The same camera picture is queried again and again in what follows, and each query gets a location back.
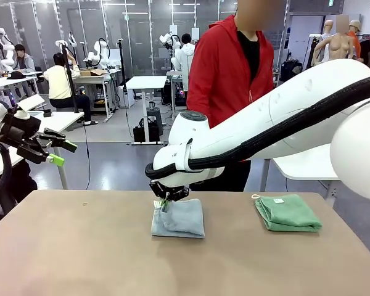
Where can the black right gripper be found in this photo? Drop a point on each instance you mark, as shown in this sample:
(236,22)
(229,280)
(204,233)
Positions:
(172,188)

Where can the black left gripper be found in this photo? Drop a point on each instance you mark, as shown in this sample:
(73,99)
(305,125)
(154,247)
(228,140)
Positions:
(23,129)

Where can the light blue towel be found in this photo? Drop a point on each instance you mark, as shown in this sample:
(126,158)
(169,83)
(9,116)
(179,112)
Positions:
(185,219)

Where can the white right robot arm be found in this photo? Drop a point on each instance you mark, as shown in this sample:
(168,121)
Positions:
(265,123)

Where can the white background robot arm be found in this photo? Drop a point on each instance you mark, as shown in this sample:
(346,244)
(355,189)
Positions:
(168,40)
(6,49)
(61,43)
(98,52)

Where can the white work table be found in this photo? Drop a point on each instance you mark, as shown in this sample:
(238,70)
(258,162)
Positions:
(308,163)
(61,118)

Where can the small black object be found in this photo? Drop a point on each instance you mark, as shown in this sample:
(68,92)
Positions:
(47,113)

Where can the white plastic tray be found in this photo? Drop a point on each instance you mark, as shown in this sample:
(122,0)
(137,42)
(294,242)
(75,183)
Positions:
(37,114)

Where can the black bag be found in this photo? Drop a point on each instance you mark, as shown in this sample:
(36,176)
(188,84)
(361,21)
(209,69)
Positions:
(153,131)
(139,131)

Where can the seated person in cream top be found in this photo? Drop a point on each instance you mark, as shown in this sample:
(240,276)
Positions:
(60,83)

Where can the black tripod pole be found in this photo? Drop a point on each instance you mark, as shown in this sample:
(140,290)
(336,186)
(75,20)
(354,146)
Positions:
(68,77)

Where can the grey plastic stool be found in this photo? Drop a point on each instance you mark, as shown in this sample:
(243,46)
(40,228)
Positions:
(155,118)

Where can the grey framed background desk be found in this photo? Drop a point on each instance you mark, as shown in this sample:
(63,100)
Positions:
(95,79)

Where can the open cardboard box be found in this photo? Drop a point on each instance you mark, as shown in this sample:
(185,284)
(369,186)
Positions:
(92,73)

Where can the seated person in grey hoodie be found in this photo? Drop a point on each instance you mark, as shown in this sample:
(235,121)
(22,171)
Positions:
(24,61)

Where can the white computer case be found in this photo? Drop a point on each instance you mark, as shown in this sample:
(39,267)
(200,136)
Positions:
(124,97)

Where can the black stand pole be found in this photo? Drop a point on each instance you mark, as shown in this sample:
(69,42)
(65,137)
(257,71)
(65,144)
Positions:
(122,68)

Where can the white standing desk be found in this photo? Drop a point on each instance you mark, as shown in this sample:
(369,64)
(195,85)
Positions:
(146,81)

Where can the background desk with lit computer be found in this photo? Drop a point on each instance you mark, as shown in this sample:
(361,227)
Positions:
(172,75)

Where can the green towel with white loop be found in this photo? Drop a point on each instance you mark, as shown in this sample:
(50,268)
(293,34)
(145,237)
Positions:
(290,212)

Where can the person in red jacket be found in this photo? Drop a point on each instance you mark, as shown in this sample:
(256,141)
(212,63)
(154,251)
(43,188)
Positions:
(222,77)

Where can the person in white jacket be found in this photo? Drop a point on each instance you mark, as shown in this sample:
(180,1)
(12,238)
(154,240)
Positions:
(185,58)

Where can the black luggage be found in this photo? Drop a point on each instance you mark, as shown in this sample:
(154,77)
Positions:
(291,71)

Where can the bare mannequin with black trousers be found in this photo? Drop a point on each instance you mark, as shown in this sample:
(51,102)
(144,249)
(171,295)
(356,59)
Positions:
(337,46)

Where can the white mannequin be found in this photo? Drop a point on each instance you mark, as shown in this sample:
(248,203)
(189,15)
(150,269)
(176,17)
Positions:
(328,29)

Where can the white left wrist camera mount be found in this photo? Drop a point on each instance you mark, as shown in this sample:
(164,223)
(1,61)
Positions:
(31,103)

